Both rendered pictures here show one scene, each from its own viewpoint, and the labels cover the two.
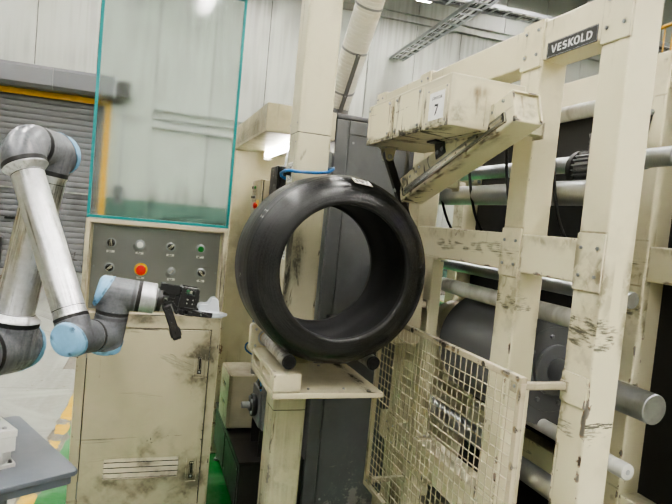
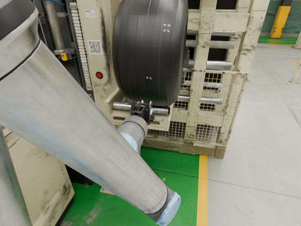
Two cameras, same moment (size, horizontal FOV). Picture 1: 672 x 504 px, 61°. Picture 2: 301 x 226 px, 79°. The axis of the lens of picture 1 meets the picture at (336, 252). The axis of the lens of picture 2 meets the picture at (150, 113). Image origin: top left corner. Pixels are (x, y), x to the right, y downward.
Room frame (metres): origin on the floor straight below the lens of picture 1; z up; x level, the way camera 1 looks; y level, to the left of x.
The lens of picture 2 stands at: (1.36, 0.93, 1.44)
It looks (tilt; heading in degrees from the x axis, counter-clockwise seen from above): 32 degrees down; 301
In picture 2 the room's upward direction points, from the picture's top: straight up
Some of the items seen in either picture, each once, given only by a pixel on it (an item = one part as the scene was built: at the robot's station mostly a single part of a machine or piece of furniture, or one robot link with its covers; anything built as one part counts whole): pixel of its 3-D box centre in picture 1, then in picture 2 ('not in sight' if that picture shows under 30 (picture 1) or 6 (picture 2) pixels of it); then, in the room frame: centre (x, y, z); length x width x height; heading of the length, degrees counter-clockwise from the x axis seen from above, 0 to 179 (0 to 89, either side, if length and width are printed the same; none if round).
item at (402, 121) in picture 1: (434, 119); not in sight; (1.92, -0.29, 1.71); 0.61 x 0.25 x 0.15; 19
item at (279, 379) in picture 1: (274, 367); (139, 117); (1.89, 0.17, 0.84); 0.36 x 0.09 x 0.06; 19
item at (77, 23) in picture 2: not in sight; (84, 50); (2.24, 0.19, 1.19); 0.05 x 0.04 x 0.48; 109
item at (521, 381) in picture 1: (425, 443); (180, 108); (1.83, -0.35, 0.65); 0.90 x 0.02 x 0.70; 19
